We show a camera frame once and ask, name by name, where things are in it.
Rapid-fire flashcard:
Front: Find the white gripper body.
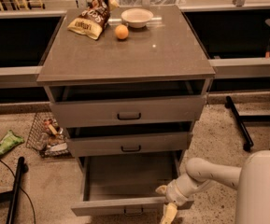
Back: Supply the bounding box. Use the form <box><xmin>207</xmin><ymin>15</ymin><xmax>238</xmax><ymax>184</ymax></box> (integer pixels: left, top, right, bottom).
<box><xmin>165</xmin><ymin>175</ymin><xmax>192</xmax><ymax>207</ymax></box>

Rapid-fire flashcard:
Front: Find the grey bottom drawer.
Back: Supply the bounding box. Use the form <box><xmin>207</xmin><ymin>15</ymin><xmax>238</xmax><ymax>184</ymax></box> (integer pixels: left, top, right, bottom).
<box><xmin>70</xmin><ymin>150</ymin><xmax>195</xmax><ymax>217</ymax></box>

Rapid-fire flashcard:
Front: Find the grey drawer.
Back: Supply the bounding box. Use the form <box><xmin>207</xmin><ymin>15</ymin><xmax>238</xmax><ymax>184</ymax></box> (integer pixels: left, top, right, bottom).
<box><xmin>50</xmin><ymin>79</ymin><xmax>205</xmax><ymax>128</ymax></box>
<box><xmin>70</xmin><ymin>150</ymin><xmax>195</xmax><ymax>217</ymax></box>
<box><xmin>67</xmin><ymin>121</ymin><xmax>192</xmax><ymax>157</ymax></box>

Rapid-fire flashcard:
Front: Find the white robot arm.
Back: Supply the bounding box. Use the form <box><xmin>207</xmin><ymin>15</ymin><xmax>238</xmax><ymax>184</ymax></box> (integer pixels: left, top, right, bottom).
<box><xmin>156</xmin><ymin>150</ymin><xmax>270</xmax><ymax>224</ymax></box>

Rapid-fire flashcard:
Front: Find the grey middle drawer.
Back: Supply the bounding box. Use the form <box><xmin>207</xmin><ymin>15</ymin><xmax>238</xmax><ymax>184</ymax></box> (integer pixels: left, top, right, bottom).
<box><xmin>67</xmin><ymin>121</ymin><xmax>192</xmax><ymax>157</ymax></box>

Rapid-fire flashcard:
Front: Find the grey top drawer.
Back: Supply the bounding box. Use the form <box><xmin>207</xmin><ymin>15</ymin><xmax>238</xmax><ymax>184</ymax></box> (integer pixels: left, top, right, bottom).
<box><xmin>50</xmin><ymin>79</ymin><xmax>205</xmax><ymax>128</ymax></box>

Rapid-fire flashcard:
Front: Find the grey drawer cabinet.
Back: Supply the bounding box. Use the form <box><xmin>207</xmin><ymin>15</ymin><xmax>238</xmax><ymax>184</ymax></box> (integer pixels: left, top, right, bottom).
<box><xmin>36</xmin><ymin>5</ymin><xmax>217</xmax><ymax>173</ymax></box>

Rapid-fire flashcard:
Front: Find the black stand right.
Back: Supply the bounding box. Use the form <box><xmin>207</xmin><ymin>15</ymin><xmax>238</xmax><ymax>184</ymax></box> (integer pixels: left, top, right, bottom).
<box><xmin>225</xmin><ymin>96</ymin><xmax>270</xmax><ymax>152</ymax></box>

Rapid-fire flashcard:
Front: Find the black stand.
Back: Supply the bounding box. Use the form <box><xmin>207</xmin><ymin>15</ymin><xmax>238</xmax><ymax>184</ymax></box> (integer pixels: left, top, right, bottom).
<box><xmin>0</xmin><ymin>157</ymin><xmax>28</xmax><ymax>224</ymax></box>
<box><xmin>225</xmin><ymin>96</ymin><xmax>270</xmax><ymax>152</ymax></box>

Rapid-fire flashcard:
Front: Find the black stand left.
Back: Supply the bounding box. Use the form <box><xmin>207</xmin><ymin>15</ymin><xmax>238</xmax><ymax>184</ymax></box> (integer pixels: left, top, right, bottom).
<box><xmin>0</xmin><ymin>157</ymin><xmax>28</xmax><ymax>224</ymax></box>

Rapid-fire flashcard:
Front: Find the green snack bag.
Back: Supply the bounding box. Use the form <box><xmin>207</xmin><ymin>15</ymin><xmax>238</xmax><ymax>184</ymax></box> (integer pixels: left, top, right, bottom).
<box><xmin>0</xmin><ymin>130</ymin><xmax>24</xmax><ymax>157</ymax></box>

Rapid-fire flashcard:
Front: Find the orange fruit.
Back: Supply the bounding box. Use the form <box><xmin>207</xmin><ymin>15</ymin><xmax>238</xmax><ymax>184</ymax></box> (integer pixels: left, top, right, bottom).
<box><xmin>115</xmin><ymin>24</ymin><xmax>129</xmax><ymax>40</ymax></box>

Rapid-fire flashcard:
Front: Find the white bowl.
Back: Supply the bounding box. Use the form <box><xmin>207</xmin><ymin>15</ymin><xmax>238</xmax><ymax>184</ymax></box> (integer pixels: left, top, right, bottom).
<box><xmin>121</xmin><ymin>8</ymin><xmax>153</xmax><ymax>28</ymax></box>

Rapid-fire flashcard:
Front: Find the brown chip bag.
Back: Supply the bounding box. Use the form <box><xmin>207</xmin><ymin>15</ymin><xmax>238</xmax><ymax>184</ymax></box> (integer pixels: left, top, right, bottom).
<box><xmin>67</xmin><ymin>0</ymin><xmax>119</xmax><ymax>40</ymax></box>

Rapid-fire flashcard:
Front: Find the wire basket with items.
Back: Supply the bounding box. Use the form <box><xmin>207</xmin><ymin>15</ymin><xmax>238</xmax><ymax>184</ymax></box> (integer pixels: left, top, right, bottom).
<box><xmin>26</xmin><ymin>112</ymin><xmax>70</xmax><ymax>158</ymax></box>

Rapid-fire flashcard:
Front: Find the black cable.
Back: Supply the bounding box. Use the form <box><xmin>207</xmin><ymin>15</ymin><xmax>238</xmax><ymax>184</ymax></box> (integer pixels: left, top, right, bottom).
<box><xmin>0</xmin><ymin>135</ymin><xmax>37</xmax><ymax>224</ymax></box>

